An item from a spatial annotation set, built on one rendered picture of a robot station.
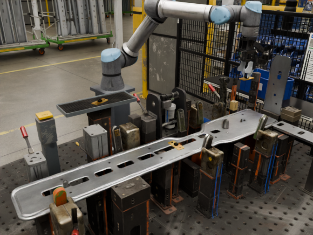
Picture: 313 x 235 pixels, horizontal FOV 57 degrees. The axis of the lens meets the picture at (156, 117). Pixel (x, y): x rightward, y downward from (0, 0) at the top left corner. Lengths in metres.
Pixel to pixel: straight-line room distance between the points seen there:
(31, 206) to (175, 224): 0.64
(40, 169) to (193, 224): 0.71
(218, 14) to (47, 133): 0.92
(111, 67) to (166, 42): 2.53
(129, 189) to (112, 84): 0.86
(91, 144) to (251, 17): 0.92
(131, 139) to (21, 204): 0.53
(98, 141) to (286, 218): 0.94
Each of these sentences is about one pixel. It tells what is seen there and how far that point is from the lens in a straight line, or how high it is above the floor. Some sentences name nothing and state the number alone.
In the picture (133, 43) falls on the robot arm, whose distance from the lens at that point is 1.78.
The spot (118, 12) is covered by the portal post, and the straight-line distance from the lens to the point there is 8.33.
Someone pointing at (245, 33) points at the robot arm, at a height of 1.48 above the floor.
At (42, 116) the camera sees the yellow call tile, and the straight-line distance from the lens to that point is 1.34.
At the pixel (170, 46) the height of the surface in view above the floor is 0.91.
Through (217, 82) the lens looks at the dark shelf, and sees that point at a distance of 2.22.
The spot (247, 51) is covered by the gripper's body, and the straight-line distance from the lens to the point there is 1.47.
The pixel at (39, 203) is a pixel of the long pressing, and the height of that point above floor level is 1.00.
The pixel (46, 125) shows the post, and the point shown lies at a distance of 1.35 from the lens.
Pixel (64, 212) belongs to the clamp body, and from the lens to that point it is 0.95.
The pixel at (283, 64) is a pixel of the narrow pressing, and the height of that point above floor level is 1.29.
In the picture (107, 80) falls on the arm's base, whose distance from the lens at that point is 1.77.
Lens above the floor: 1.68
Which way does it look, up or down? 25 degrees down
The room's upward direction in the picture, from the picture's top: 1 degrees clockwise
